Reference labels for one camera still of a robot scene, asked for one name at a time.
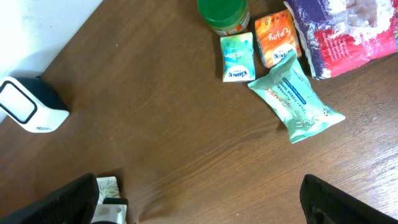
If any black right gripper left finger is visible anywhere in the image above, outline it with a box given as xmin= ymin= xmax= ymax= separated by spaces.
xmin=1 ymin=173 xmax=99 ymax=224

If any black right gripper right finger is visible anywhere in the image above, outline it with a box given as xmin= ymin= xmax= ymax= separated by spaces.
xmin=300 ymin=174 xmax=397 ymax=224

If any mint green wipes pack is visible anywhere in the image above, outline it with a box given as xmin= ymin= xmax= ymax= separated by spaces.
xmin=248 ymin=50 xmax=345 ymax=144

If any teal tissue pack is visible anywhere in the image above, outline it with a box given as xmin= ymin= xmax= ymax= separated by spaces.
xmin=220 ymin=32 xmax=256 ymax=82

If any red purple pad package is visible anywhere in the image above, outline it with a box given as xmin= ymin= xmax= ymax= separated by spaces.
xmin=284 ymin=0 xmax=397 ymax=80

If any orange tissue pack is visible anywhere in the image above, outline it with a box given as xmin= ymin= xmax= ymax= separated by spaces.
xmin=254 ymin=9 xmax=302 ymax=68

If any green lid glass jar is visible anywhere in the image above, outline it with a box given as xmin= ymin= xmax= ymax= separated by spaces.
xmin=197 ymin=0 xmax=250 ymax=37

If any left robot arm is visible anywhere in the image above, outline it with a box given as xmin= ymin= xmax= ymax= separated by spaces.
xmin=91 ymin=198 xmax=129 ymax=224

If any white barcode scanner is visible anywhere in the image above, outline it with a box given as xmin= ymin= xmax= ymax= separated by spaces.
xmin=1 ymin=77 xmax=70 ymax=133

